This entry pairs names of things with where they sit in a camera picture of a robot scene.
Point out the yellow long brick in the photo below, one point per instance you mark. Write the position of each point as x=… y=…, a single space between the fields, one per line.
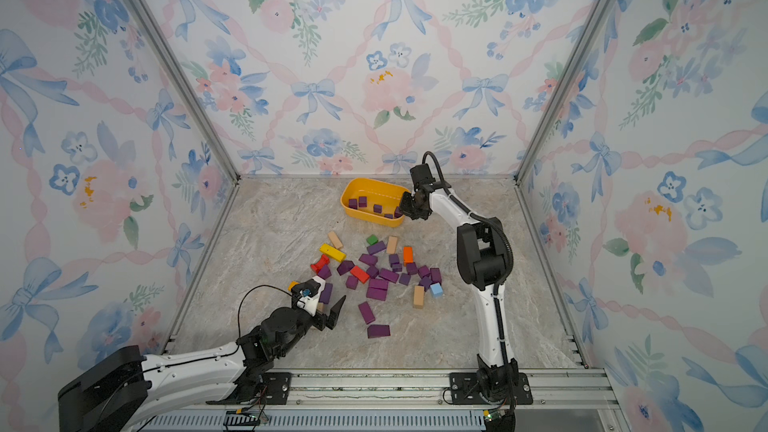
x=332 y=252

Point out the purple brick centre slanted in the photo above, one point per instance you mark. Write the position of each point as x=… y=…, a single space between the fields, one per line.
x=388 y=275

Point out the purple brick bottom flat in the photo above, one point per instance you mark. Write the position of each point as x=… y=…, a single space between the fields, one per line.
x=378 y=331

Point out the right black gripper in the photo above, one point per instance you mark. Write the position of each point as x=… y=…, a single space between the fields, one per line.
x=414 y=204

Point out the orange brick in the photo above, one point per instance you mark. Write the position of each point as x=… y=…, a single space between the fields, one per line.
x=408 y=256

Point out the purple large block centre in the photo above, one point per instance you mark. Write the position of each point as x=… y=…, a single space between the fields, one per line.
x=377 y=289

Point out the natural wood brick right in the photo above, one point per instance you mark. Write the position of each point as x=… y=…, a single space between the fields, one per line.
x=418 y=297

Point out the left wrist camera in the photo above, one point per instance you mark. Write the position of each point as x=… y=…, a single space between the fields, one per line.
x=307 y=293

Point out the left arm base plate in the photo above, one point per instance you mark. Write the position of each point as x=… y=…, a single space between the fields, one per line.
x=271 y=388

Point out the light blue cube brick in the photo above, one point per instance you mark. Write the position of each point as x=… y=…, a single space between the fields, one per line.
x=436 y=290

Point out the purple long brick top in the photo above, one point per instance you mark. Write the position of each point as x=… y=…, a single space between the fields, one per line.
x=376 y=248

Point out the natural wood brick top centre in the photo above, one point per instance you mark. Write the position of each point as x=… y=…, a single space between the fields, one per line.
x=392 y=244

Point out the purple long brick left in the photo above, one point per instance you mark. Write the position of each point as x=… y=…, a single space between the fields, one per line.
x=326 y=293

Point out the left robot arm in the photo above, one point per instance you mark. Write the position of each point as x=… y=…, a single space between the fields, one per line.
x=128 y=387

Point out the red flat brick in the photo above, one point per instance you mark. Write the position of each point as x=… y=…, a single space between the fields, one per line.
x=359 y=274

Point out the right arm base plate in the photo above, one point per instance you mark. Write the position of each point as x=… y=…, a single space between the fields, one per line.
x=469 y=388

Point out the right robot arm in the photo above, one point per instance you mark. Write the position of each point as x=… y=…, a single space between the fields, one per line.
x=485 y=260

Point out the natural wood brick top left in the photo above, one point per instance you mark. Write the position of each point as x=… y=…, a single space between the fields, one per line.
x=335 y=240

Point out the aluminium mounting rail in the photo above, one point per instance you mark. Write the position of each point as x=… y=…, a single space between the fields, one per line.
x=574 y=388

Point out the yellow plastic storage bin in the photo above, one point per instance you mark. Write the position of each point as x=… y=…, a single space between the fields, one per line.
x=386 y=194

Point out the red bridge brick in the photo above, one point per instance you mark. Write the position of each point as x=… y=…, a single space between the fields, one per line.
x=323 y=261

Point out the purple long brick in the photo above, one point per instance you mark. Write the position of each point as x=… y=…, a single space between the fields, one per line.
x=367 y=313
x=326 y=293
x=376 y=248

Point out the natural wood brick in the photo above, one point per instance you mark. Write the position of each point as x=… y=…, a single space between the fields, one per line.
x=392 y=244
x=418 y=297
x=335 y=240

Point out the purple long brick bottom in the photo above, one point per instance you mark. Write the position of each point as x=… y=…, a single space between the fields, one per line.
x=367 y=313

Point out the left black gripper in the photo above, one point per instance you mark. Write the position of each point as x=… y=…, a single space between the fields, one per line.
x=318 y=313

